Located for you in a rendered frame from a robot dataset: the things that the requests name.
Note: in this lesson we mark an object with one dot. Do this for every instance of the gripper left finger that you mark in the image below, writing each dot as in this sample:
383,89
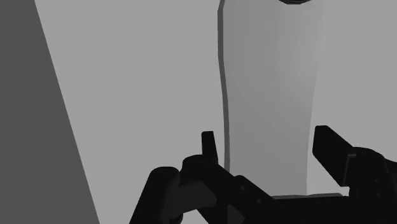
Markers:
198,192

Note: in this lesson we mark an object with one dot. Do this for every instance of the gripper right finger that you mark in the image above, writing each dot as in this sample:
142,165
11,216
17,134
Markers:
363,167

